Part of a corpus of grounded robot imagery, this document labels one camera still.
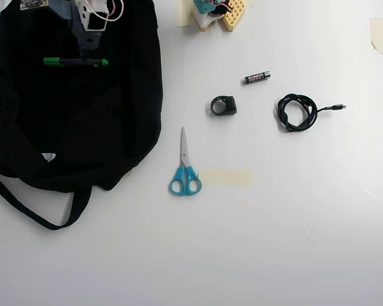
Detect blue handled scissors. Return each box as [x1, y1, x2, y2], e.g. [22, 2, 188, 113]
[169, 126, 202, 196]

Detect green marker with black barrel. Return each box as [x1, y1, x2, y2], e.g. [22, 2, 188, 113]
[42, 56, 110, 69]

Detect narrow beige masking tape strip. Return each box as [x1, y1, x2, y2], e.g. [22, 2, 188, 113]
[177, 0, 193, 27]

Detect long beige masking tape strip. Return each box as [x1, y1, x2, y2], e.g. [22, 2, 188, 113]
[198, 168, 255, 187]

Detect yellow perforated base block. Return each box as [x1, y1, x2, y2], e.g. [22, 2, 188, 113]
[191, 0, 253, 33]

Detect coiled black USB cable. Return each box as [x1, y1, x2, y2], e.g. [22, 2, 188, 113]
[276, 93, 347, 133]

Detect black plastic ring clamp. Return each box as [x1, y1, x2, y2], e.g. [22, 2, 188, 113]
[206, 95, 237, 117]

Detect bare camera circuit board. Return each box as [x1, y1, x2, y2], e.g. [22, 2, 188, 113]
[19, 0, 50, 11]

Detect black fabric bag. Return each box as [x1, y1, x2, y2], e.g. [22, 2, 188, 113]
[0, 0, 164, 231]

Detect red white servo wires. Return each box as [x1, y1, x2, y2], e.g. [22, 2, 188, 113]
[82, 0, 124, 22]

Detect black AAA battery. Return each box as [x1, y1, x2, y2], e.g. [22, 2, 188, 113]
[243, 71, 272, 85]

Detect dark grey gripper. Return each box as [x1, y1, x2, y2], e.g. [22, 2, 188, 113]
[47, 0, 103, 62]

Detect torn beige masking tape piece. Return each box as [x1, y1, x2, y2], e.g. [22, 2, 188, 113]
[369, 17, 383, 57]

